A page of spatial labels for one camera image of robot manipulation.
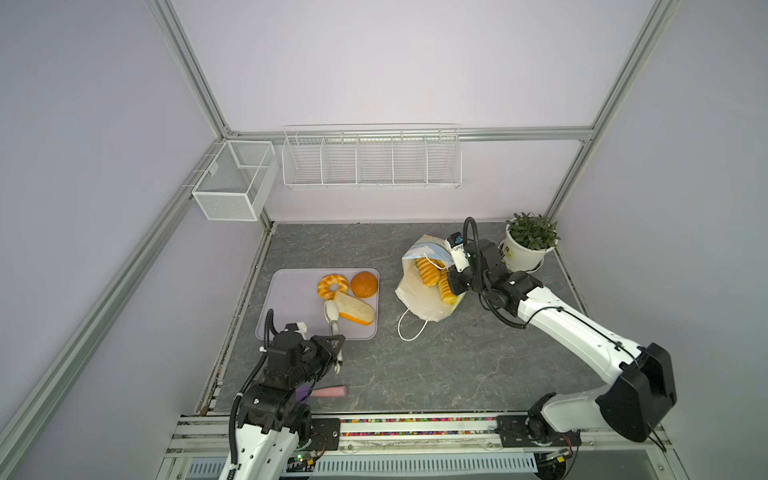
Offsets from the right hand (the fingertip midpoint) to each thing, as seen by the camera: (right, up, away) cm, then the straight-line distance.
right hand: (452, 269), depth 82 cm
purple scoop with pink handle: (-33, -33, -1) cm, 47 cm away
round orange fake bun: (-26, -6, +15) cm, 30 cm away
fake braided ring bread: (-38, -5, +20) cm, 43 cm away
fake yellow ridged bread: (-5, -1, +15) cm, 15 cm away
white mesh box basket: (-68, +28, +16) cm, 75 cm away
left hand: (-28, -18, -6) cm, 35 cm away
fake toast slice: (-28, -13, +8) cm, 32 cm away
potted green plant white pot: (+26, +9, +11) cm, 30 cm away
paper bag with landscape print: (-6, -8, +15) cm, 18 cm away
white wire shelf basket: (-24, +37, +16) cm, 47 cm away
